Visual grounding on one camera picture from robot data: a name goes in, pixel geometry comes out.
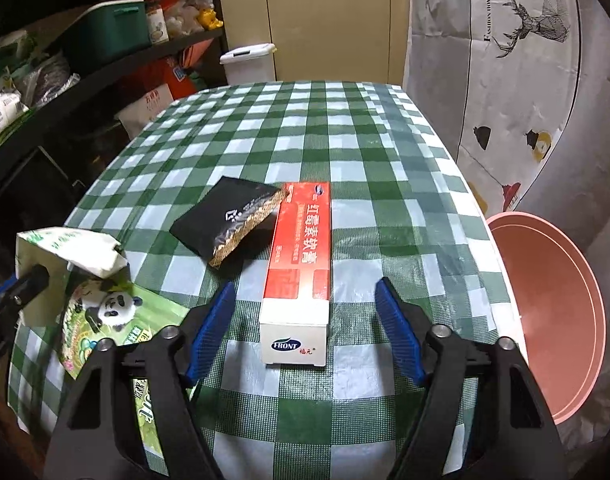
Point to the green and white food bag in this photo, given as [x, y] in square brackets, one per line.
[2, 105]

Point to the green storage box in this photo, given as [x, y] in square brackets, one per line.
[107, 32]

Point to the green panda print packet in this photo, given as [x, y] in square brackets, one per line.
[110, 320]

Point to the yellow toy figure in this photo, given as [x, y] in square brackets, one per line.
[210, 19]

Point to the white lidded bin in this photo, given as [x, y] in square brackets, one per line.
[250, 67]

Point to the pink plastic basin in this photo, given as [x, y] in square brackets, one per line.
[550, 310]

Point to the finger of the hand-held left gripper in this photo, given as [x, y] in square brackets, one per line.
[32, 282]

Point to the white bag with red print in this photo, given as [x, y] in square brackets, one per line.
[145, 110]

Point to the beige cabinet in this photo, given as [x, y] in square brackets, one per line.
[335, 10]

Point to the glass jar with label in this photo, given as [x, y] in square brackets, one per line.
[157, 25]

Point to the black packet with gold pattern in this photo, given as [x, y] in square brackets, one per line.
[225, 220]

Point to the green printed packet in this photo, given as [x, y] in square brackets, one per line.
[147, 410]

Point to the dark plastic bag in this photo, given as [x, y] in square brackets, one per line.
[52, 80]

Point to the printed white cloth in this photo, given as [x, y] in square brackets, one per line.
[510, 85]

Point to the clear bags of food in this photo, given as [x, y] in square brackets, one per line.
[187, 12]

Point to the green checked tablecloth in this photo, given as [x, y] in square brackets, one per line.
[335, 130]

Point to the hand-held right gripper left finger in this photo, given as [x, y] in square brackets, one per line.
[210, 335]

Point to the red and white carton box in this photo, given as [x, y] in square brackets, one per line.
[297, 270]

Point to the black shelf rack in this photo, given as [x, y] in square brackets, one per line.
[135, 57]

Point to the white and green paper bag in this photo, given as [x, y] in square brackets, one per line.
[80, 250]

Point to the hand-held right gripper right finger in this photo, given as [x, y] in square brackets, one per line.
[400, 330]

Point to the orange bag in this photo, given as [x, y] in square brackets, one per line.
[170, 77]

